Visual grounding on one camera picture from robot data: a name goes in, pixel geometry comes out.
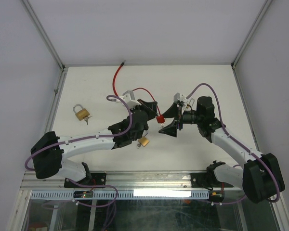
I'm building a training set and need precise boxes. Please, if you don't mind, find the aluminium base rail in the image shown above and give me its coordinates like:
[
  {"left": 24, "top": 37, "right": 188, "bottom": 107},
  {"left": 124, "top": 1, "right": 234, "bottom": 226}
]
[{"left": 21, "top": 169, "right": 246, "bottom": 191}]

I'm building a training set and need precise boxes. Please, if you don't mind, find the purple cable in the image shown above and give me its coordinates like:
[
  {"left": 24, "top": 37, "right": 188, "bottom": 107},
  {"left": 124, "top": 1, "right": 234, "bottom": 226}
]
[
  {"left": 26, "top": 95, "right": 135, "bottom": 171},
  {"left": 185, "top": 83, "right": 280, "bottom": 202}
]

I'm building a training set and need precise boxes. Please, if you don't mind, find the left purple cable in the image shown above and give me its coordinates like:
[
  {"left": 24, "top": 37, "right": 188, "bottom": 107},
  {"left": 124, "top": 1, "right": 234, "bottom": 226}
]
[{"left": 26, "top": 95, "right": 135, "bottom": 171}]

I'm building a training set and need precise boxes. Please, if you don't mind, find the small brass padlock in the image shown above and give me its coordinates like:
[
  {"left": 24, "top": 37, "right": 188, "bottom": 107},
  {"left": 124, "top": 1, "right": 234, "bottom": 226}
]
[{"left": 187, "top": 98, "right": 195, "bottom": 109}]

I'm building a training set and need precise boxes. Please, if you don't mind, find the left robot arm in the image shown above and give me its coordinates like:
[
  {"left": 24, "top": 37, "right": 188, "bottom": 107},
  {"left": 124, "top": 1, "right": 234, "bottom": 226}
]
[{"left": 30, "top": 99, "right": 158, "bottom": 187}]

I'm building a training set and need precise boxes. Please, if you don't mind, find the open brass padlock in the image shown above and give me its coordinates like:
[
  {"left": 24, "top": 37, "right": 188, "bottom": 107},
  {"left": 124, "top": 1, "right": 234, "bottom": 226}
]
[{"left": 137, "top": 136, "right": 150, "bottom": 148}]

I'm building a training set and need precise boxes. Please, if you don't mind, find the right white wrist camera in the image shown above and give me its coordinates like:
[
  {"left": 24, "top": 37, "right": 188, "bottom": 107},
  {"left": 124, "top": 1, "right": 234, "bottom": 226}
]
[{"left": 173, "top": 93, "right": 188, "bottom": 107}]

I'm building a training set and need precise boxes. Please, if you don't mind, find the closed brass padlock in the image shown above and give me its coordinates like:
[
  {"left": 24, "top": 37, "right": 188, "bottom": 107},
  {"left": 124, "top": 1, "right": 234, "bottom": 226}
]
[{"left": 73, "top": 104, "right": 92, "bottom": 125}]

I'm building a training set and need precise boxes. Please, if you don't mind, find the white slotted cable duct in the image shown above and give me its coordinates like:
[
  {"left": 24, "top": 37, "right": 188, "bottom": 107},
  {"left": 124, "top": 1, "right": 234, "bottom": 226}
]
[{"left": 31, "top": 189, "right": 209, "bottom": 200}]

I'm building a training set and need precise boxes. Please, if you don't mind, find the thick red cable lock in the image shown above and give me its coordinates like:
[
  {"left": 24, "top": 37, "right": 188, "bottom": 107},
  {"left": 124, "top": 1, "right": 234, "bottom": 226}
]
[{"left": 112, "top": 60, "right": 126, "bottom": 96}]

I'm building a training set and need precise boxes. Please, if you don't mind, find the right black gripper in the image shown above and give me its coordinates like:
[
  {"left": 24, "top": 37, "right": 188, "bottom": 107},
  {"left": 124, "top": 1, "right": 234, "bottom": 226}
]
[{"left": 158, "top": 102, "right": 203, "bottom": 137}]

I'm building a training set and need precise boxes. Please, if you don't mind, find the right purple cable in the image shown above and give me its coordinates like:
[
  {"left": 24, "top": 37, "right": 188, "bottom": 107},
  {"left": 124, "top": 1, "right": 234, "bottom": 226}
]
[{"left": 185, "top": 83, "right": 280, "bottom": 202}]

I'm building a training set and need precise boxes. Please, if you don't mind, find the red thin-cable padlock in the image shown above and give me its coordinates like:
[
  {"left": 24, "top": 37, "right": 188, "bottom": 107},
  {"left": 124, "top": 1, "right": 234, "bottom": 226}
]
[{"left": 133, "top": 87, "right": 165, "bottom": 124}]

